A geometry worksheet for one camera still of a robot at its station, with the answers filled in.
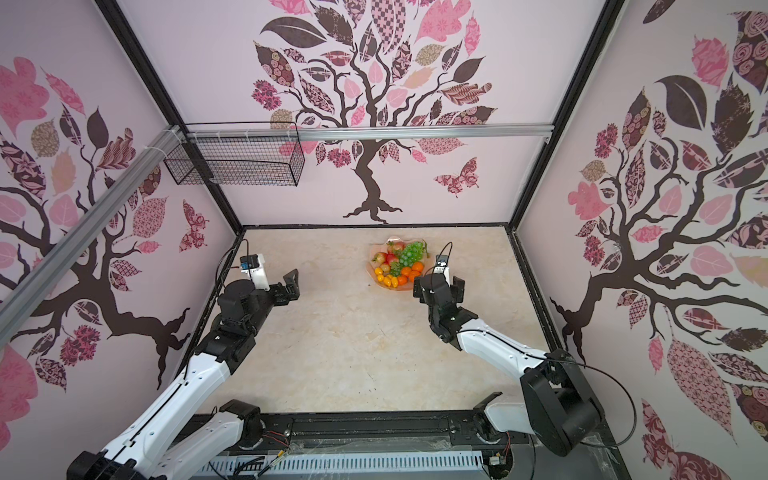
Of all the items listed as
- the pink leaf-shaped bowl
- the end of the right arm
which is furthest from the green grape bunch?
the end of the right arm

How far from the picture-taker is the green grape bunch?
3.42 ft

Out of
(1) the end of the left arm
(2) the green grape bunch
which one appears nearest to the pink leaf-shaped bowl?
(2) the green grape bunch
